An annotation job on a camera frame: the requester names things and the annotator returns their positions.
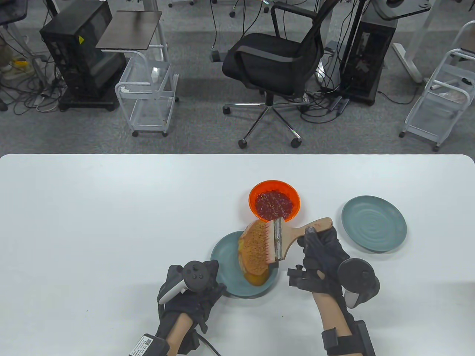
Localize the person's left forearm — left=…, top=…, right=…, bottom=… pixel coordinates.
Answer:
left=167, top=313, right=195, bottom=356

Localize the toasted bread slice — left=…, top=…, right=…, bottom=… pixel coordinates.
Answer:
left=237, top=220, right=271, bottom=286

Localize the teal round plate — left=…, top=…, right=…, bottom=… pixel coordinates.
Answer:
left=210, top=231, right=279, bottom=298
left=341, top=195, right=407, bottom=254

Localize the person's right hand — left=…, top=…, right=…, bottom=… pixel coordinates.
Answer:
left=288, top=225, right=351, bottom=295

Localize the dark grey desk top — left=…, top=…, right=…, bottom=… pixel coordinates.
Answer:
left=371, top=0, right=433, bottom=21
left=0, top=0, right=28, bottom=26

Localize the small brown side table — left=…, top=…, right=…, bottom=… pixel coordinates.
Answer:
left=95, top=10, right=163, bottom=50

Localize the black cable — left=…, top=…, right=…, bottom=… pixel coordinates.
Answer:
left=200, top=332, right=223, bottom=356

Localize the white desk leg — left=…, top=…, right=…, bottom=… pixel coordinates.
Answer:
left=393, top=0, right=442, bottom=84

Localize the white wire cart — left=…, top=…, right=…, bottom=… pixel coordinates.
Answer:
left=114, top=50, right=180, bottom=138
left=399, top=20, right=475, bottom=152

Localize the person's left hand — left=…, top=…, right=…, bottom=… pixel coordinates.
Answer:
left=158, top=259, right=226, bottom=332

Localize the black office chair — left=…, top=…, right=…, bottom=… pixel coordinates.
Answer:
left=222, top=0, right=342, bottom=149

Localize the black power strip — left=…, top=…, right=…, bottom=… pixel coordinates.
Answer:
left=327, top=97, right=350, bottom=112

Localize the orange plastic bowl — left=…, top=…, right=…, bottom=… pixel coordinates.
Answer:
left=248, top=180, right=300, bottom=223

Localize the wooden brush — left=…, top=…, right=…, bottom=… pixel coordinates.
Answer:
left=265, top=217, right=333, bottom=264

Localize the tangle of floor cables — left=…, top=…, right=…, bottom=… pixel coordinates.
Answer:
left=0, top=70, right=67, bottom=115

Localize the black and white handheld controller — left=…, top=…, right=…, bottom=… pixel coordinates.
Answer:
left=337, top=258, right=380, bottom=309
left=158, top=261, right=209, bottom=306

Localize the black computer tower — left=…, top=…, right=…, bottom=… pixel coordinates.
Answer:
left=39, top=1, right=127, bottom=112
left=340, top=9, right=398, bottom=107

